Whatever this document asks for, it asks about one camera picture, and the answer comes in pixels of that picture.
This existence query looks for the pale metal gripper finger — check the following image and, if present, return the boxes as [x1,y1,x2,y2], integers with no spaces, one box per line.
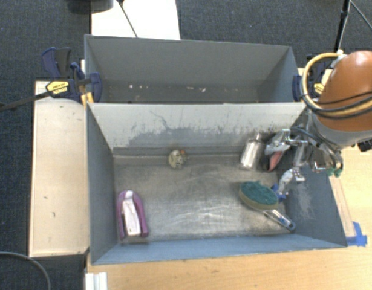
[264,130,292,156]
[277,167,306,196]

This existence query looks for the silver metal cup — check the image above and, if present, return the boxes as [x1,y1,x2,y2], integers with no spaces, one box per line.
[239,132,264,171]

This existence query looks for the grey metal bin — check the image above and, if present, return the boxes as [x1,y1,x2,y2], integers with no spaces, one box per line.
[83,34,348,266]

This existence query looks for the small beige mottled ball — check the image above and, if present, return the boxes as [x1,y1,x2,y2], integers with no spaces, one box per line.
[168,149,189,170]

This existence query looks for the purple and white stapler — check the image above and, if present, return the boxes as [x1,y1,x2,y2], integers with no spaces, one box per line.
[116,189,149,241]

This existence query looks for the pale wood board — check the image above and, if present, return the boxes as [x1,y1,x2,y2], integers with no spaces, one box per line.
[28,80,91,258]

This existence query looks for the green scrubber with clear handle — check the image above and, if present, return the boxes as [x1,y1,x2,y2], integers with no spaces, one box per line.
[238,181,296,233]

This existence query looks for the black cylinder on white bracket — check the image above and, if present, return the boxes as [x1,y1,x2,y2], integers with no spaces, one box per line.
[356,137,372,152]

